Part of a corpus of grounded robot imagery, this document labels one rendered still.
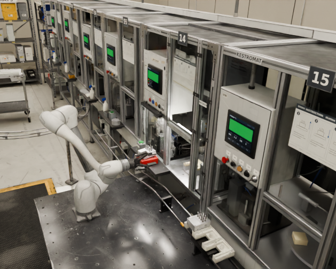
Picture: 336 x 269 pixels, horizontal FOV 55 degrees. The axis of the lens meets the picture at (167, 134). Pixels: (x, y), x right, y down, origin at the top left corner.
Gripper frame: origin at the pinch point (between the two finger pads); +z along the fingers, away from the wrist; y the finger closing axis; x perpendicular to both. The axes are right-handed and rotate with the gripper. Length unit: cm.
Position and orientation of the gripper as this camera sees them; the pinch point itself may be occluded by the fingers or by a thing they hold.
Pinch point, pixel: (153, 158)
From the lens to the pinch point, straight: 248.0
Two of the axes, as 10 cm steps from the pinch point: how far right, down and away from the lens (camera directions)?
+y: 0.3, -9.1, -4.2
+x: -4.7, -3.8, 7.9
